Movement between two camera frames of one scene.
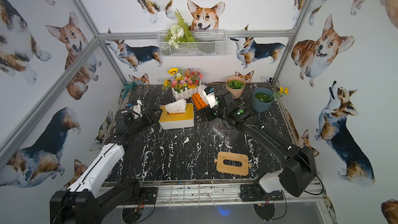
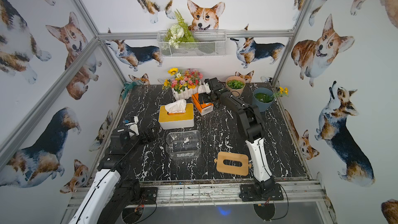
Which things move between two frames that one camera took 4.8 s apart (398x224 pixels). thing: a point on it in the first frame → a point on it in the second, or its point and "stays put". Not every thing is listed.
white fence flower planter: (183, 84) stays put
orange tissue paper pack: (178, 107) stays put
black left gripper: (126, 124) → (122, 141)
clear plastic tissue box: (221, 132) → (183, 144)
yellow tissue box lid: (188, 115) stays put
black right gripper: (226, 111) → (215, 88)
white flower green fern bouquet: (178, 32) stays put
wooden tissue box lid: (238, 170) stays put
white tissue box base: (176, 124) stays put
